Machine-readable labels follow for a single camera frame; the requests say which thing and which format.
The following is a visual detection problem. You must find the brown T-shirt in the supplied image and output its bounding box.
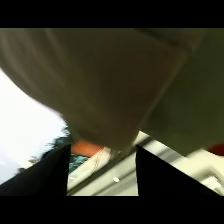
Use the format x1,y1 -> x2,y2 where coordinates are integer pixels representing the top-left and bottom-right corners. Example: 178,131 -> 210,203
0,28 -> 224,158

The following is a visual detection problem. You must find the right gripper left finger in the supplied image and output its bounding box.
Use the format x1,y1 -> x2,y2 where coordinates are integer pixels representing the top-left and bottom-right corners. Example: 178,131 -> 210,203
0,143 -> 72,197

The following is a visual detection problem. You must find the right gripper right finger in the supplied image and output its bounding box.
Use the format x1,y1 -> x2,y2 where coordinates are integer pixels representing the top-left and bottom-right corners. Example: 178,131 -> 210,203
134,144 -> 222,197

